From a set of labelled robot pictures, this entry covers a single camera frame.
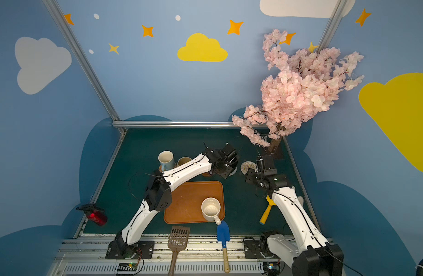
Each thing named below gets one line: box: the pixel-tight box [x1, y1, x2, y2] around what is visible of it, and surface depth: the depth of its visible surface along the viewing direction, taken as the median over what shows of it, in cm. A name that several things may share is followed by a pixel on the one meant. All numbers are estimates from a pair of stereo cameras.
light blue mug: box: [158, 150, 177, 172], surface depth 97 cm
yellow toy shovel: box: [259, 194, 277, 226], surface depth 85 cm
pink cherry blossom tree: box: [231, 28, 365, 147], surface depth 71 cm
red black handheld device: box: [75, 203, 109, 226], surface depth 76 cm
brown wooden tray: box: [163, 180, 226, 224], surface depth 88 cm
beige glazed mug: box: [177, 156, 192, 167], surface depth 97 cm
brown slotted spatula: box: [167, 225, 191, 276], surface depth 77 cm
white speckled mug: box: [201, 197, 222, 226], surface depth 82 cm
